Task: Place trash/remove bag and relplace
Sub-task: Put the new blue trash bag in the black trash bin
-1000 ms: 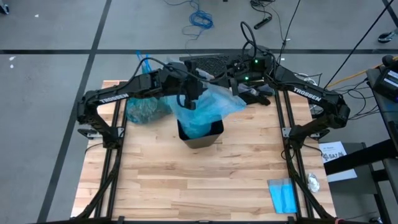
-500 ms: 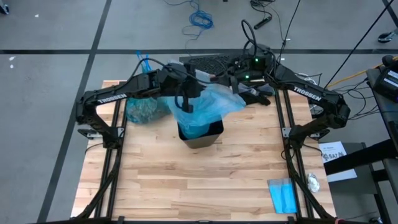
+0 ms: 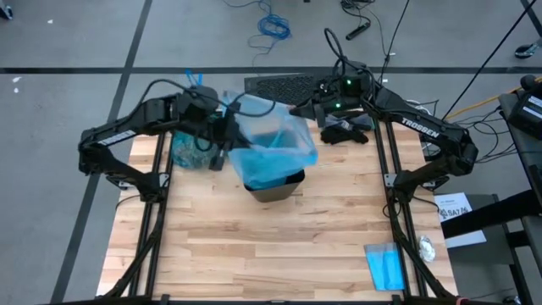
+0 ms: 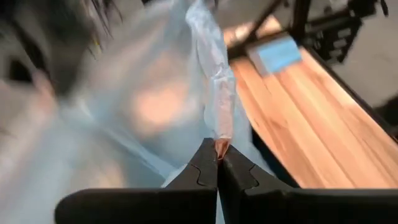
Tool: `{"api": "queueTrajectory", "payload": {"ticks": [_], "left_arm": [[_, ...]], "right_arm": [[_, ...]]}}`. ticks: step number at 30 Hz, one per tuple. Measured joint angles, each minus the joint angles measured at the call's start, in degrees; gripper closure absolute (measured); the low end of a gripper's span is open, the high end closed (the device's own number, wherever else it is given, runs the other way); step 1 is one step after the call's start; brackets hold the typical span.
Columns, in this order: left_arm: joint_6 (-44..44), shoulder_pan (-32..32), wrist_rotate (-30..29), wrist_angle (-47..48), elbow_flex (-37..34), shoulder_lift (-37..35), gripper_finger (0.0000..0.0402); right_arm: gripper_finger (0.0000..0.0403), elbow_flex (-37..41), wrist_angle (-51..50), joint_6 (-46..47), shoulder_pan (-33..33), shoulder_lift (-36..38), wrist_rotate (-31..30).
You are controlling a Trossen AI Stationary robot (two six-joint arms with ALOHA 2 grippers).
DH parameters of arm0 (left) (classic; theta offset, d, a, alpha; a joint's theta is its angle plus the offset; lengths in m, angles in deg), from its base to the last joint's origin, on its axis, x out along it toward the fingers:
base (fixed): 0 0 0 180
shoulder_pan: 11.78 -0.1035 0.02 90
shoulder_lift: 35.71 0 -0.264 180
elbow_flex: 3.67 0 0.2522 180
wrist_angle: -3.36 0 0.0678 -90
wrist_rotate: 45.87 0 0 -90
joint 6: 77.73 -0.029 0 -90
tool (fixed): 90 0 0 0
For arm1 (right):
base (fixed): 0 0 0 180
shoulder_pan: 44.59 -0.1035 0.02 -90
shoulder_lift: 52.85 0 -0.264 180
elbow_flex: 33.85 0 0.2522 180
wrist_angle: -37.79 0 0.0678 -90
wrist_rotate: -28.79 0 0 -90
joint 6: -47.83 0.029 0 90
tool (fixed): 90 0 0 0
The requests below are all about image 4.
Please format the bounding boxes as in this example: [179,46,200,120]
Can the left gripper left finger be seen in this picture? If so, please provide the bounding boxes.
[54,138,218,224]

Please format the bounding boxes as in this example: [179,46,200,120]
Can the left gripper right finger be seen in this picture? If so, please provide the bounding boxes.
[217,145,398,224]

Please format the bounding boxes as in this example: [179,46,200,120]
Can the light blue trash bag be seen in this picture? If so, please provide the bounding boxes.
[0,0,276,224]

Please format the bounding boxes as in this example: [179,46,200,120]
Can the packaged folded blue bags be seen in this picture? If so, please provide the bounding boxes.
[247,34,303,78]

